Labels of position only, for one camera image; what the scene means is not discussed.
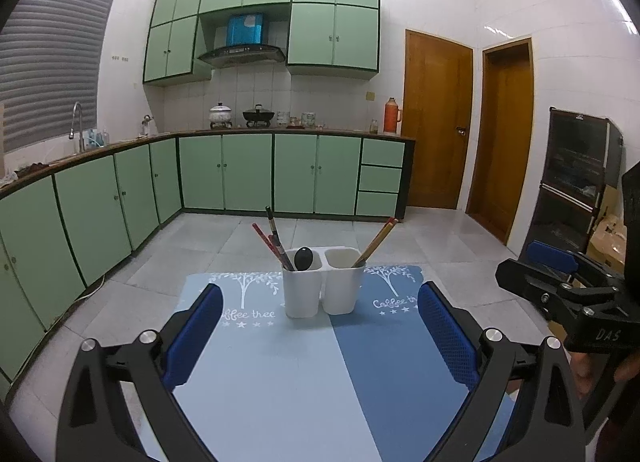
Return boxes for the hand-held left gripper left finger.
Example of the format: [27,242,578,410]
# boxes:
[55,283,224,462]

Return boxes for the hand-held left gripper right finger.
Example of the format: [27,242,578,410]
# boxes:
[416,281,587,462]

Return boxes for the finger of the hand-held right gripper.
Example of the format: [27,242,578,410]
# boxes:
[495,258,576,310]
[522,240,581,275]

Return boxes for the white double utensil holder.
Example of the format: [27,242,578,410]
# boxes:
[281,245,367,319]

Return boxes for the red floral chopstick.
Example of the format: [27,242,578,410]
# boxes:
[251,223,293,270]
[268,234,296,270]

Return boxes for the wooden chopstick with red handle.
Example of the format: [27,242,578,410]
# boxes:
[357,217,400,265]
[350,218,393,267]

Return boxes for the black chopstick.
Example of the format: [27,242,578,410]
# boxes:
[264,206,290,269]

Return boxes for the person's right hand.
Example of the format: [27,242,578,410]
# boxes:
[570,348,640,399]

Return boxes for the cardboard box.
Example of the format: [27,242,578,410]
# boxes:
[585,184,628,270]

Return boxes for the dark blue printed mat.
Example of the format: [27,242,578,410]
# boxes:
[325,263,518,462]

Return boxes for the light blue printed mat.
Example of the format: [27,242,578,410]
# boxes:
[167,269,383,462]

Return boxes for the black glass-front cabinet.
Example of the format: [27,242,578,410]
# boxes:
[520,106,626,267]

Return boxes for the black spoon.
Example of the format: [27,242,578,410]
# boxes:
[293,247,316,273]

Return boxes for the green lower kitchen cabinets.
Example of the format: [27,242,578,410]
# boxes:
[0,134,416,393]

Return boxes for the green kitchen cabinets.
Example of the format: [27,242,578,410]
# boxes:
[0,134,416,393]
[142,0,381,87]

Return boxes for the orange thermos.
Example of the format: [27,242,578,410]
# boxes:
[383,97,403,135]

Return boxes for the white lidded pot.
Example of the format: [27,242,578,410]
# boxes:
[208,102,234,129]

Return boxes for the black wok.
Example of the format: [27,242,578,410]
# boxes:
[242,104,276,129]

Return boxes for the metal gooseneck faucet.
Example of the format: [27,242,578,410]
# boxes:
[69,102,87,153]

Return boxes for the range hood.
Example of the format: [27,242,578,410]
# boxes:
[197,13,287,68]

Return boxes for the grey window blind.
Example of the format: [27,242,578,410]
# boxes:
[0,0,119,155]

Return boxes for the green upper kitchen cabinets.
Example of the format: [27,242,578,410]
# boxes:
[142,0,381,87]

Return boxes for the white floor cable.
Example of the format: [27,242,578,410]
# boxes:
[75,272,108,300]

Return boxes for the wooden door with handle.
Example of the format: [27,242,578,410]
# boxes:
[403,29,474,210]

